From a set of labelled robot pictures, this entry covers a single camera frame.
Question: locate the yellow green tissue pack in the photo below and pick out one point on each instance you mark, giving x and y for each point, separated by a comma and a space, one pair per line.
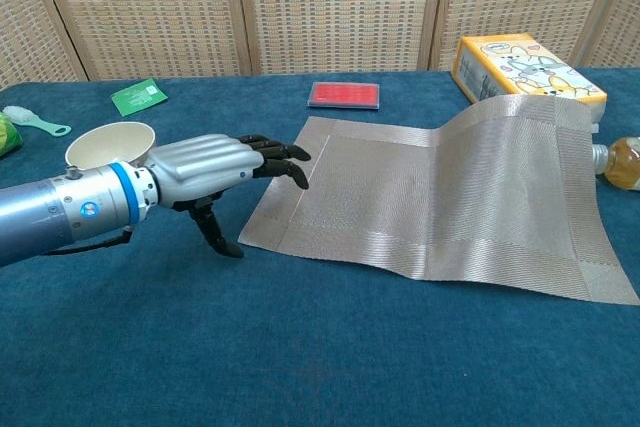
7, 137

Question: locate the white ceramic bowl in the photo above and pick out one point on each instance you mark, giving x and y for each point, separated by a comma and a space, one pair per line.
112, 144

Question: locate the beige woven placemat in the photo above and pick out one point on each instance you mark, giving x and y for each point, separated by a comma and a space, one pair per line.
450, 197

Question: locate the red flat card case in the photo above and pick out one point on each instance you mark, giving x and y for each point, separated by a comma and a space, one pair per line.
345, 95

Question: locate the orange corgi print tissue pack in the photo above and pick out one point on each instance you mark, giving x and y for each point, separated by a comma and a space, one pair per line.
520, 67

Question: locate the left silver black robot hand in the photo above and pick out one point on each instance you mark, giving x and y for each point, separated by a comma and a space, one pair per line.
200, 167

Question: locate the woven wooden folding screen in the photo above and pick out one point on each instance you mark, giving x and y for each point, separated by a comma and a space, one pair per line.
330, 7

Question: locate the mint green brush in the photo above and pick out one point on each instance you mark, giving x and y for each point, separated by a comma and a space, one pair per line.
37, 122

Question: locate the tea bottle with white cap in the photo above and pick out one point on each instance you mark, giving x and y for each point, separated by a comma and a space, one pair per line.
622, 162

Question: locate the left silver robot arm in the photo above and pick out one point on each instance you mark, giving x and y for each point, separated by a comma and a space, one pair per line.
60, 207

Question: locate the blue velvet tablecloth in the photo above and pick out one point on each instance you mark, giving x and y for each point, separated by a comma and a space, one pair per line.
250, 347

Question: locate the green sachet packet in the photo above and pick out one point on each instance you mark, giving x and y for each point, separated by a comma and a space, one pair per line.
138, 96

